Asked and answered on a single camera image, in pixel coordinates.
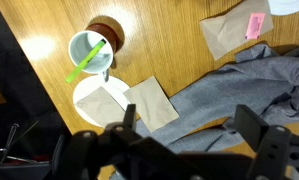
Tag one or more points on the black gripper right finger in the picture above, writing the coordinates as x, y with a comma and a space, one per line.
259, 133

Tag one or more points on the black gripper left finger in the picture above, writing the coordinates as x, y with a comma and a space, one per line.
99, 150

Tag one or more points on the yellow-green pen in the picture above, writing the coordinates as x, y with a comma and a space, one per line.
85, 61

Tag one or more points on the maroon mug white inside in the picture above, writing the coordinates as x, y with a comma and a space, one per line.
80, 43

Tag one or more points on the beige paper napkin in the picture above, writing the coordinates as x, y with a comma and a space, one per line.
100, 106
225, 30
152, 103

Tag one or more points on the grey sweater garment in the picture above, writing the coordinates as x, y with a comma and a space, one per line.
222, 96

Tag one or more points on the white round plate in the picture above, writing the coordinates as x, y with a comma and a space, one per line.
285, 6
89, 87

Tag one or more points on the pink sticky note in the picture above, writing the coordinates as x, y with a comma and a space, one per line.
255, 26

